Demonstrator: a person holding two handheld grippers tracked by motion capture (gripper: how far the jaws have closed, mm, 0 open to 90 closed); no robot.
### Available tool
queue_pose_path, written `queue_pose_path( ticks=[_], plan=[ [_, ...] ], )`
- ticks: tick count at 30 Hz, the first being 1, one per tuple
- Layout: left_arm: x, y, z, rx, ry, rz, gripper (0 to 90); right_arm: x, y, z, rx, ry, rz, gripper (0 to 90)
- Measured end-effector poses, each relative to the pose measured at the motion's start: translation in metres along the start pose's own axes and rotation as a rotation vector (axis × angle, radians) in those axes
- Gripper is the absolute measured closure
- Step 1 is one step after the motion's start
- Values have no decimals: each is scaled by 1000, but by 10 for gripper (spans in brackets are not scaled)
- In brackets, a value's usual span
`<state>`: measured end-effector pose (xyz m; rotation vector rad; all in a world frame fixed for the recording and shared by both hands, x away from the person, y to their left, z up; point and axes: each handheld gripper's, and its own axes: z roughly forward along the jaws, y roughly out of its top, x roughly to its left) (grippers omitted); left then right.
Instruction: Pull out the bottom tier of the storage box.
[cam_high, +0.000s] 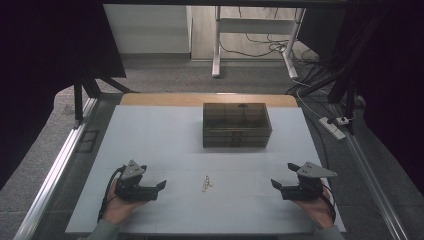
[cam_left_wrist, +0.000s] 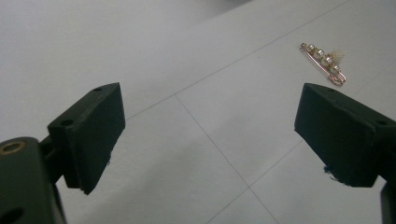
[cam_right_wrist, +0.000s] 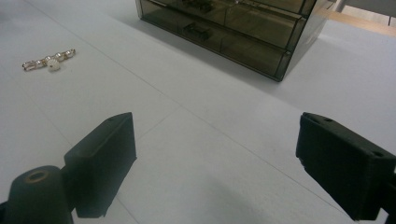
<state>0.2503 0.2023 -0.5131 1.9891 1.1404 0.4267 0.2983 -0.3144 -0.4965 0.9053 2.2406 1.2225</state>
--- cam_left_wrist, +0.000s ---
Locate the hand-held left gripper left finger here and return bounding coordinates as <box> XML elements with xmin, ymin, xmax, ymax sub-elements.
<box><xmin>47</xmin><ymin>82</ymin><xmax>126</xmax><ymax>196</ymax></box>

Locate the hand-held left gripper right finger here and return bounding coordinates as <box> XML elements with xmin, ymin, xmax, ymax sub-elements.
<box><xmin>293</xmin><ymin>82</ymin><xmax>396</xmax><ymax>189</ymax></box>

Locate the white table cover board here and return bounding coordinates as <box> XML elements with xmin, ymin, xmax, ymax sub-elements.
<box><xmin>0</xmin><ymin>0</ymin><xmax>396</xmax><ymax>224</ymax></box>

